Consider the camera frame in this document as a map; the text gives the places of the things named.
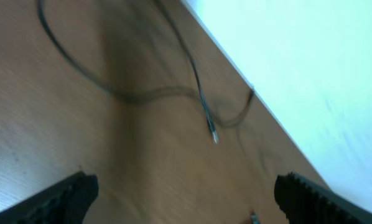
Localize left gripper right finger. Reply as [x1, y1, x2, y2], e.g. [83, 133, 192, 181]
[274, 172, 372, 224]

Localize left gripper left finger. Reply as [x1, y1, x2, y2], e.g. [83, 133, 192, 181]
[0, 172, 99, 224]

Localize thin black USB cable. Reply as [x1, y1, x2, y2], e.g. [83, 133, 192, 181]
[36, 0, 256, 144]

